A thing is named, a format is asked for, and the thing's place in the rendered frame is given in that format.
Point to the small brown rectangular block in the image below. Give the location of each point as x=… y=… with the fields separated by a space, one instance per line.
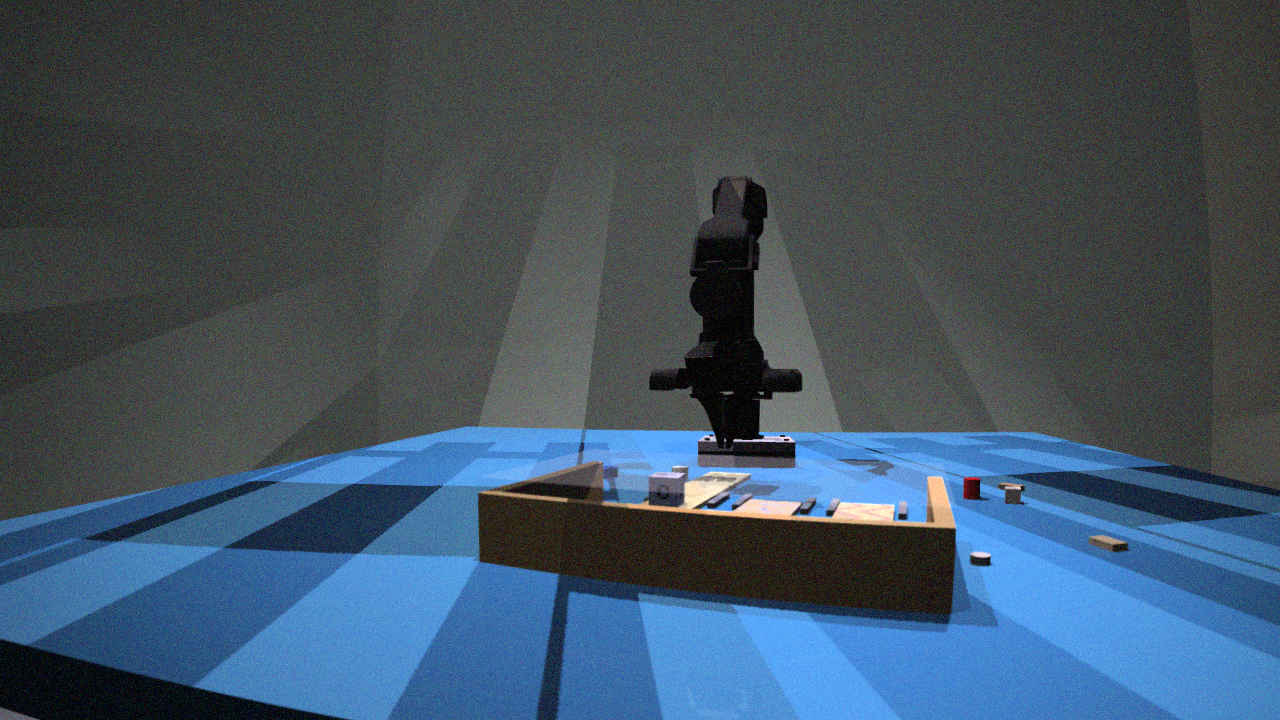
x=1108 y=543

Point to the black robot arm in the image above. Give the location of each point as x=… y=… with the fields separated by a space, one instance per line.
x=725 y=255

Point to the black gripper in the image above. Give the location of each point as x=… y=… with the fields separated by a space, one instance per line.
x=745 y=388

